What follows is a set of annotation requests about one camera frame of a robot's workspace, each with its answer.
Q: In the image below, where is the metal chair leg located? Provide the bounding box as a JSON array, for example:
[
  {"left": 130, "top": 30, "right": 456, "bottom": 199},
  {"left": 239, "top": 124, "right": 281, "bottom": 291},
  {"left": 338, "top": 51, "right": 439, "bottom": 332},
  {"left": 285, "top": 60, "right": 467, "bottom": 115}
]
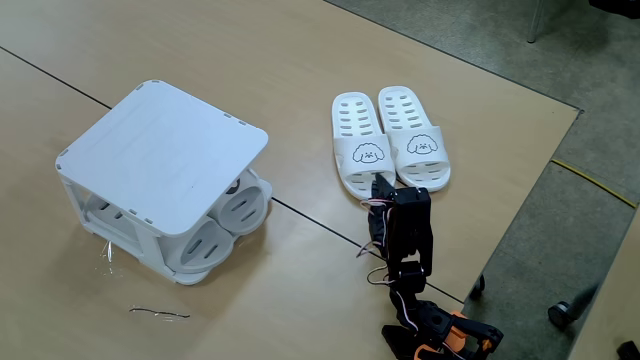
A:
[{"left": 526, "top": 0, "right": 547, "bottom": 45}]

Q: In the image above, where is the grey slipper with bear badge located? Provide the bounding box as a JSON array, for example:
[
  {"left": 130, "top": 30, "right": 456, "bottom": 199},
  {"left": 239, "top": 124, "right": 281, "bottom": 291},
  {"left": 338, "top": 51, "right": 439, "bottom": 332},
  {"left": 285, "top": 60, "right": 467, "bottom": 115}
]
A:
[{"left": 209, "top": 168, "right": 274, "bottom": 236}]

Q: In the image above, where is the servo wire bundle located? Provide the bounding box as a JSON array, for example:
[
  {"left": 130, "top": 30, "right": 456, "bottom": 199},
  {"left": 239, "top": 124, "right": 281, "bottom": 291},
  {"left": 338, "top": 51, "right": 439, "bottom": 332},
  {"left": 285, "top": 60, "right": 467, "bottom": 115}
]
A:
[{"left": 355, "top": 197, "right": 421, "bottom": 334}]

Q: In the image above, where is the white slipper with dog print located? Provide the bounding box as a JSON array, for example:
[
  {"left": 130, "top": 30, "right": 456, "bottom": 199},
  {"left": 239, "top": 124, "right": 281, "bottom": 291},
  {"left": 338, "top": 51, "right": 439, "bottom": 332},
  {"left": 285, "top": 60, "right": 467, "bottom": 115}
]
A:
[
  {"left": 377, "top": 85, "right": 452, "bottom": 194},
  {"left": 331, "top": 91, "right": 397, "bottom": 202}
]

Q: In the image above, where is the small black object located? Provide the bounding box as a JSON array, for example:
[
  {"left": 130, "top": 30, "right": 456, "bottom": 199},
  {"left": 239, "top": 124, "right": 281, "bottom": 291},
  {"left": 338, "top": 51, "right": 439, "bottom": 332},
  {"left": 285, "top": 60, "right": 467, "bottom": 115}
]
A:
[{"left": 616, "top": 340, "right": 640, "bottom": 360}]

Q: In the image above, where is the black caster wheel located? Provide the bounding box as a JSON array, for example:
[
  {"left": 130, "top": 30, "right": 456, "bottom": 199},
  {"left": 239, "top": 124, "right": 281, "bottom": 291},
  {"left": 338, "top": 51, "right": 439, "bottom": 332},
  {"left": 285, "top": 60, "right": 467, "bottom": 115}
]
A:
[
  {"left": 546, "top": 300, "right": 572, "bottom": 331},
  {"left": 468, "top": 273, "right": 487, "bottom": 302}
]

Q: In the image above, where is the white two-shelf shoe rack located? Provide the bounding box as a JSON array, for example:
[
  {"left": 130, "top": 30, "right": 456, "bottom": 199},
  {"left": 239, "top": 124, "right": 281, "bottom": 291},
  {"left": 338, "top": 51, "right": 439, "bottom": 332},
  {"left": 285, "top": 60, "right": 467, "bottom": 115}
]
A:
[{"left": 54, "top": 78, "right": 275, "bottom": 287}]

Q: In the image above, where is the yellow floor cable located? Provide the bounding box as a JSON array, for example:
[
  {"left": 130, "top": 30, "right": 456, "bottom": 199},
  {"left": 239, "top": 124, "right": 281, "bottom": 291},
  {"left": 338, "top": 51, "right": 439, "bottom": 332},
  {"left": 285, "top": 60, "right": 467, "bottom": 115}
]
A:
[{"left": 549, "top": 157, "right": 639, "bottom": 209}]

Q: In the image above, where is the clear tape strip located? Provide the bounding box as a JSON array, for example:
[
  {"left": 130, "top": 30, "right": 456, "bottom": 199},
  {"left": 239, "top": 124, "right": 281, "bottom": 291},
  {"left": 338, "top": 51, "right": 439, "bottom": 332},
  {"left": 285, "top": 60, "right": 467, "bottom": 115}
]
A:
[{"left": 101, "top": 238, "right": 115, "bottom": 276}]

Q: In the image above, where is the grey table leg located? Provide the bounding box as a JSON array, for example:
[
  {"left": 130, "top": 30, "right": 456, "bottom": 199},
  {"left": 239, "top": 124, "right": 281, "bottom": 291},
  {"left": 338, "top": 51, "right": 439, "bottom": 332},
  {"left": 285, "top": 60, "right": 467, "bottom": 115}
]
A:
[{"left": 568, "top": 278, "right": 602, "bottom": 322}]

